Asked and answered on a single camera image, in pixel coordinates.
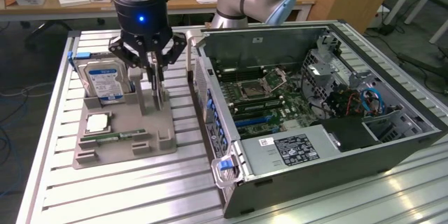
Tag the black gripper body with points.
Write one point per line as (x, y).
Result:
(143, 16)

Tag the hard disk drive blue label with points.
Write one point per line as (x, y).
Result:
(83, 55)

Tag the silver hard disk blue label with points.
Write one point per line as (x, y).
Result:
(101, 82)

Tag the grey parts rack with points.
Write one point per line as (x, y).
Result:
(115, 121)

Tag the CPU socket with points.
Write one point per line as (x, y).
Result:
(252, 89)

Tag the silver CPU chip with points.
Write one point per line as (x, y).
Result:
(97, 123)

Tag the silver socket cover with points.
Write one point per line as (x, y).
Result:
(276, 77)

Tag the installed RAM stick white label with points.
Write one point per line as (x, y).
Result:
(259, 105)

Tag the green RAM stick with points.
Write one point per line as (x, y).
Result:
(112, 136)

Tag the green motherboard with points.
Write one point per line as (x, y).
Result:
(297, 103)

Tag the perforated silver disk bay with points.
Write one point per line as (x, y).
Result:
(321, 72)

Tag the silver finned chipset heatsink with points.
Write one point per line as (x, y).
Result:
(291, 125)

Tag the blue case latch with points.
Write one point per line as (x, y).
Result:
(224, 165)

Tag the grey power supply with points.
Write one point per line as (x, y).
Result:
(297, 150)

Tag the black open PC case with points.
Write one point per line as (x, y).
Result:
(315, 182)

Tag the plain silver disk bay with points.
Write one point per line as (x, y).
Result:
(395, 124)

